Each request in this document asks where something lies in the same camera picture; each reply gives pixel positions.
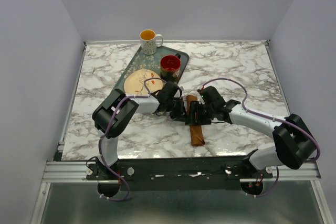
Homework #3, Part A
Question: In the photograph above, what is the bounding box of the aluminium frame rail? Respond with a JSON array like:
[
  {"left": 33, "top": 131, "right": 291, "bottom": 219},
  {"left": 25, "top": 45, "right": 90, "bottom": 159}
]
[{"left": 43, "top": 156, "right": 321, "bottom": 183}]

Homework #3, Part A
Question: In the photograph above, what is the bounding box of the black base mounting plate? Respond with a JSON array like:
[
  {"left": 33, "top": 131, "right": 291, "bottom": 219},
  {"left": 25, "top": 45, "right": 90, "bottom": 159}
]
[{"left": 87, "top": 156, "right": 273, "bottom": 191}]

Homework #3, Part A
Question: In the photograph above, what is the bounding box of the red black mug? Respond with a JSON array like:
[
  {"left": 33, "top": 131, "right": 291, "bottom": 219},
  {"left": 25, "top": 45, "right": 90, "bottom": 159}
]
[{"left": 160, "top": 54, "right": 182, "bottom": 82}]

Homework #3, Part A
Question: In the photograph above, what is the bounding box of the brown cloth napkin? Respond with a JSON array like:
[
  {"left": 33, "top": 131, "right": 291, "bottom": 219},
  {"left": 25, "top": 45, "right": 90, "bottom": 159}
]
[{"left": 186, "top": 95, "right": 205, "bottom": 147}]

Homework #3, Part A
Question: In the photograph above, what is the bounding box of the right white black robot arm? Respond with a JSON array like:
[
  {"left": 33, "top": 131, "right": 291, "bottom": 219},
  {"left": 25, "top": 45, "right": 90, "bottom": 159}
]
[{"left": 185, "top": 86, "right": 317, "bottom": 178}]

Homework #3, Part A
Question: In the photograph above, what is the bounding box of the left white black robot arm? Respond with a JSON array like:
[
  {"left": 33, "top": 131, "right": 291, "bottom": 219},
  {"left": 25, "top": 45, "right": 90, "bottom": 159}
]
[{"left": 92, "top": 79, "right": 187, "bottom": 179}]

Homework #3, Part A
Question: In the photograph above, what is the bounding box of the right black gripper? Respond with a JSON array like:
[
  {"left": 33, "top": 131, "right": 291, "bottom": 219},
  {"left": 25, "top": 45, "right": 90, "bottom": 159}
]
[{"left": 184, "top": 100, "right": 215, "bottom": 125}]

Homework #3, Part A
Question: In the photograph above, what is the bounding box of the peach floral plate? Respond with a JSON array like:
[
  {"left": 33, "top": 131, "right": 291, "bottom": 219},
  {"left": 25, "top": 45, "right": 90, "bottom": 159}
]
[{"left": 124, "top": 69, "right": 163, "bottom": 95}]

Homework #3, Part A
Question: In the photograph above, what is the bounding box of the green floral tray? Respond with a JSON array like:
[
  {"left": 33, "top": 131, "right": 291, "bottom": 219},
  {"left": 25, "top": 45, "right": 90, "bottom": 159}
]
[{"left": 113, "top": 46, "right": 189, "bottom": 93}]

